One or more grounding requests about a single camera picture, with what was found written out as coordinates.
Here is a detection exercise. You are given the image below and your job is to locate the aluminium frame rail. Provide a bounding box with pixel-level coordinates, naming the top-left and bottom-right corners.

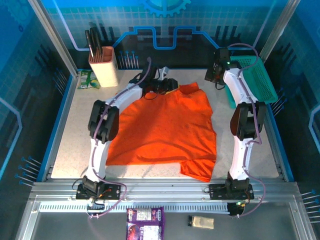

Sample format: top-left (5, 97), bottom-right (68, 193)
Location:
top-left (29, 177), bottom-right (300, 204)

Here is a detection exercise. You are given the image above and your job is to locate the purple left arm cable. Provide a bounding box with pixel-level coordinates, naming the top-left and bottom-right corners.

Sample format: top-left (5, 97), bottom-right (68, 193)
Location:
top-left (86, 56), bottom-right (153, 220)

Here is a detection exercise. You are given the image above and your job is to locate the teal plastic basket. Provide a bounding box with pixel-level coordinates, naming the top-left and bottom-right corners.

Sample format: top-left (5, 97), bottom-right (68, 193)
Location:
top-left (224, 55), bottom-right (279, 109)

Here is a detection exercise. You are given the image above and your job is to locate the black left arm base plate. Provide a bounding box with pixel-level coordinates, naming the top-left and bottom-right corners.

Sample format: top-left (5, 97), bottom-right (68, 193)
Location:
top-left (75, 183), bottom-right (122, 201)

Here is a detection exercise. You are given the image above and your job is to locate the purple snack packet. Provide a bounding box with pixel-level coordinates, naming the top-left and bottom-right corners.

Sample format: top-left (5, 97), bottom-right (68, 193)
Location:
top-left (125, 206), bottom-right (166, 240)

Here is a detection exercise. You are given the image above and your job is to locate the orange t-shirt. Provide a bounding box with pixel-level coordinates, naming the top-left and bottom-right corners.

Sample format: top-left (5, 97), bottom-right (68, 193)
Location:
top-left (105, 82), bottom-right (217, 183)

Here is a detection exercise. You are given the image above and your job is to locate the black knife handle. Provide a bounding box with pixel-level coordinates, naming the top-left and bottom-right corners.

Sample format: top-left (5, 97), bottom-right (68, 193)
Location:
top-left (89, 27), bottom-right (100, 56)
top-left (84, 29), bottom-right (95, 58)
top-left (94, 26), bottom-right (104, 54)

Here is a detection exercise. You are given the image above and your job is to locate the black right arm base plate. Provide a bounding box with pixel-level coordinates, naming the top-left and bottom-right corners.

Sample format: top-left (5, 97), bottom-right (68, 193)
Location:
top-left (208, 183), bottom-right (255, 201)

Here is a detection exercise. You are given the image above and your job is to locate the beige knife block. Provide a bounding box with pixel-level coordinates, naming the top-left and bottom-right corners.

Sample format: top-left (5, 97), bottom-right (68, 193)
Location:
top-left (88, 46), bottom-right (120, 88)

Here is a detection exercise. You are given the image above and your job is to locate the white slotted cable tray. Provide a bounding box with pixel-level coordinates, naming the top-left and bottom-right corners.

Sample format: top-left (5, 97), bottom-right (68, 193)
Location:
top-left (38, 201), bottom-right (231, 214)

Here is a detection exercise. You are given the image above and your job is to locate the tan small packet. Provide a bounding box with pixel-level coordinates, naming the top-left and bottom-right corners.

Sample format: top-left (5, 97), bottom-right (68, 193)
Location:
top-left (187, 214), bottom-right (215, 230)

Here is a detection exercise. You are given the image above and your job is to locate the aluminium frame post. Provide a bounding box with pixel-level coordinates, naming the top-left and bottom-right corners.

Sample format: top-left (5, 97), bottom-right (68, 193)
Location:
top-left (27, 0), bottom-right (79, 77)
top-left (258, 0), bottom-right (302, 62)

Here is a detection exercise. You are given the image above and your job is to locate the green snack packet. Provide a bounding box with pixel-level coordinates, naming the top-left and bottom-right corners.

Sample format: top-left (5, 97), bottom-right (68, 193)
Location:
top-left (77, 69), bottom-right (102, 90)

